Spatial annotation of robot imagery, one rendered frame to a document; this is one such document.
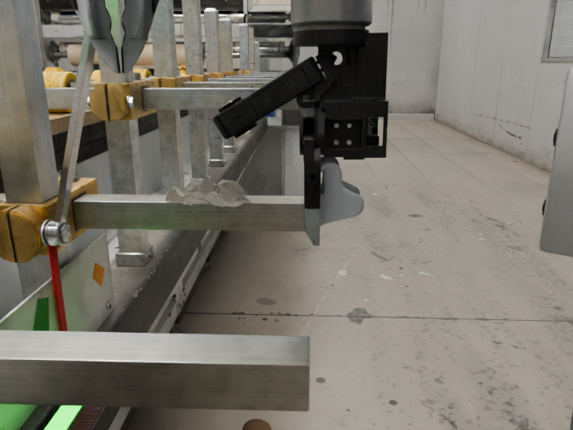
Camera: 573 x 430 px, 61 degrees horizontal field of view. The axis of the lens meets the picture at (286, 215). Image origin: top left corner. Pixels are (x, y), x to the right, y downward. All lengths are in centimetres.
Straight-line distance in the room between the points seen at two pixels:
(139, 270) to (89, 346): 47
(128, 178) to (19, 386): 47
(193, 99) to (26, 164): 31
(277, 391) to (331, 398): 135
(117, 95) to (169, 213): 24
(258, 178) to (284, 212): 272
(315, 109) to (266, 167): 273
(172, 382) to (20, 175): 29
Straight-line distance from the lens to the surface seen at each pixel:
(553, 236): 27
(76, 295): 57
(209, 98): 74
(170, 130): 98
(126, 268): 78
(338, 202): 49
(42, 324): 51
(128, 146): 74
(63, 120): 102
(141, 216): 53
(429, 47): 953
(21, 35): 50
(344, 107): 46
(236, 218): 50
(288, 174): 306
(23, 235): 50
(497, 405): 173
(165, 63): 97
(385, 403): 164
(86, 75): 47
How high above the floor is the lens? 100
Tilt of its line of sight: 17 degrees down
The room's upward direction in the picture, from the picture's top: straight up
